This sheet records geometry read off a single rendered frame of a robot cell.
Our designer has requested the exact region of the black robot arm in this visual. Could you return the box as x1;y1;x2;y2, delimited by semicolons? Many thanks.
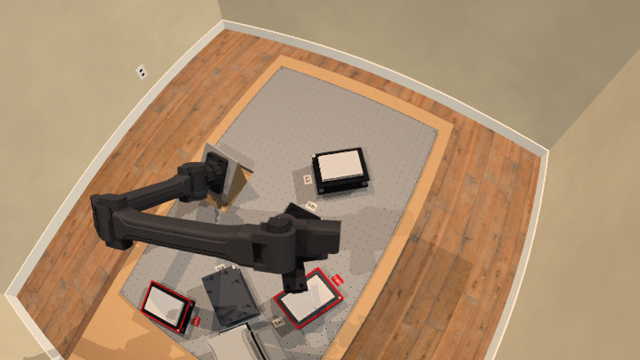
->
90;151;341;294

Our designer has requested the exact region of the grey slotted rack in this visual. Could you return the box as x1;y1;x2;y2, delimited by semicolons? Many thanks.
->
207;327;288;360

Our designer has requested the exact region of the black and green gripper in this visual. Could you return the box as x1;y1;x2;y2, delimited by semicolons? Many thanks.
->
303;253;328;262

